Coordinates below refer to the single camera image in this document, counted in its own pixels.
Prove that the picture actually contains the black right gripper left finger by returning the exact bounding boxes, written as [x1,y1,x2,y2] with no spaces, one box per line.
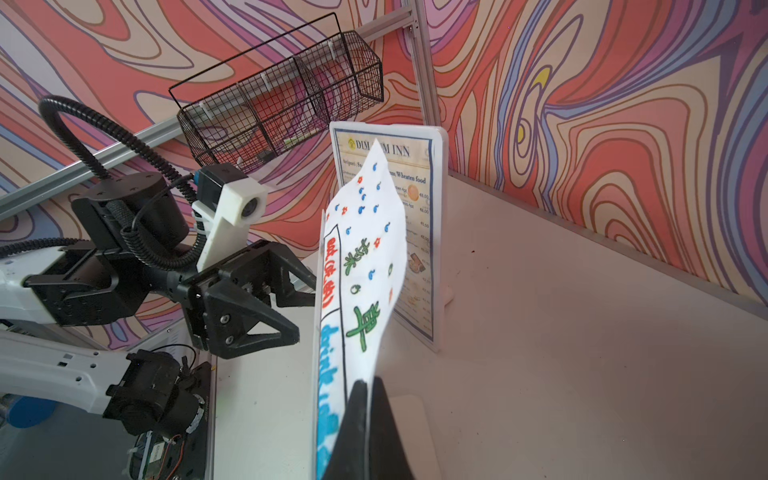
[323,380,368,480]

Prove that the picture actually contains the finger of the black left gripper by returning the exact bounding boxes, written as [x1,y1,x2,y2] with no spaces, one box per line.
[262,242,317,308]
[202,280,300,360]

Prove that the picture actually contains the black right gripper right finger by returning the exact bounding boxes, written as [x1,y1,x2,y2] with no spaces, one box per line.
[368,377,414,480]

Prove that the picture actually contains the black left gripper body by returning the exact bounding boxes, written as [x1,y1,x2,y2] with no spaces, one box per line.
[179,241,288,351]

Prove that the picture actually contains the hand-drawn colourful menu sheet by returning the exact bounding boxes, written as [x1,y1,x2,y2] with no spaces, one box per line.
[315,141,406,478]

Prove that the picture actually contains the Dim Sum Inn menu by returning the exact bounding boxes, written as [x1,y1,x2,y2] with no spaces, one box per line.
[334,128,436,343]

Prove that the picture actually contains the white board front panel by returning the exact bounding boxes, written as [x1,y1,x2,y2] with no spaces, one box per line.
[328,121,455,354]

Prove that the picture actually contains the white board panel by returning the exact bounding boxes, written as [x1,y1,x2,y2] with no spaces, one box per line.
[328,121,455,354]
[310,252,441,479]

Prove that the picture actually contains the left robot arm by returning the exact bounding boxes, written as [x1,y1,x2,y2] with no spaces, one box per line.
[1,95,316,438]

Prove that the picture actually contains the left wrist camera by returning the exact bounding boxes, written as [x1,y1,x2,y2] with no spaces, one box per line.
[192,164,268,272]

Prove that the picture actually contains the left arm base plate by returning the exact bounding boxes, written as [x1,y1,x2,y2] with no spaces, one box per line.
[123,361,213,479]

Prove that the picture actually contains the black wire basket left wall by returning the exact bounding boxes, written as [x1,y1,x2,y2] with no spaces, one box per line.
[169,13,384,173]

